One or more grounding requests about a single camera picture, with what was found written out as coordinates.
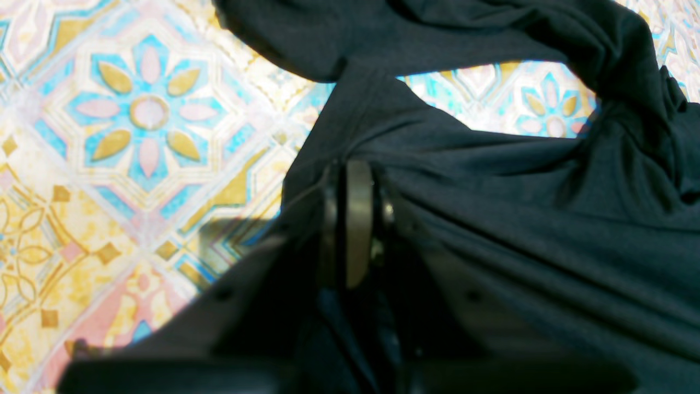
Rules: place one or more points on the black t-shirt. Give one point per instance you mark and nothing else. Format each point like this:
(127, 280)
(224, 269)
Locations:
(594, 239)

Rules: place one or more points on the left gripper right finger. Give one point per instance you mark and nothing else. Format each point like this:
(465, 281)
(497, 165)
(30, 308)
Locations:
(454, 336)

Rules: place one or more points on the patterned tablecloth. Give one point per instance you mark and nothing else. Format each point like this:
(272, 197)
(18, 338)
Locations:
(140, 163)

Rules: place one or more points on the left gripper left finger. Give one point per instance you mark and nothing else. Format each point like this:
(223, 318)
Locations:
(240, 335)

